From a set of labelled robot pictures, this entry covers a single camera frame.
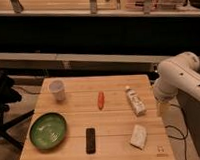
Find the translucent plastic cup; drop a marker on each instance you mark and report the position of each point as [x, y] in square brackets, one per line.
[57, 88]

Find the black remote control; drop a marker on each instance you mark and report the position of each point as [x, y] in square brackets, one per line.
[90, 140]

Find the black office chair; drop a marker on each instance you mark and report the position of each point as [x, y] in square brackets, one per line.
[8, 95]

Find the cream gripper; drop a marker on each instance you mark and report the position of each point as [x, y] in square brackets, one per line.
[162, 107]

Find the white tube with label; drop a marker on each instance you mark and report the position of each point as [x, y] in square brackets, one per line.
[136, 103]

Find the green ceramic bowl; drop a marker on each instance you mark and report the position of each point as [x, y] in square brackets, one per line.
[48, 131]

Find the orange carrot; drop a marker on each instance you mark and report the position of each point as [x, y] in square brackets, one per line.
[100, 100]

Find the white folded cloth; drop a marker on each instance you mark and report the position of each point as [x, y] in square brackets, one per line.
[139, 136]

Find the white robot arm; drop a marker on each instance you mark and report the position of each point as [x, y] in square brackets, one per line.
[176, 73]

